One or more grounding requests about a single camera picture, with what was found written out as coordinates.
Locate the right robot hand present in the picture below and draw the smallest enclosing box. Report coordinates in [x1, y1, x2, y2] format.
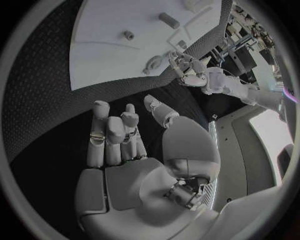
[73, 94, 222, 240]

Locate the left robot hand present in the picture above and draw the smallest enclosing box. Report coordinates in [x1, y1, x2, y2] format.
[167, 50, 210, 87]

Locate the white task board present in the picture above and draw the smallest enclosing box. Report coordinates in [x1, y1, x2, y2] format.
[68, 0, 224, 92]

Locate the workshop desk with equipment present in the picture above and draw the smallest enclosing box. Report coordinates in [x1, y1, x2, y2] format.
[203, 5, 284, 86]

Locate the grey long cylinder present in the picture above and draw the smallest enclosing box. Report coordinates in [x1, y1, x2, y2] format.
[158, 12, 181, 30]

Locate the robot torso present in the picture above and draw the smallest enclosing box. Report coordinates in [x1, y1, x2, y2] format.
[206, 104, 295, 213]

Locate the glowing light bar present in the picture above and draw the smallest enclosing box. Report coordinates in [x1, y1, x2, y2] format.
[283, 88, 300, 104]

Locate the white cable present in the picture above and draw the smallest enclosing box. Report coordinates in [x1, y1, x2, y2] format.
[221, 68, 250, 84]

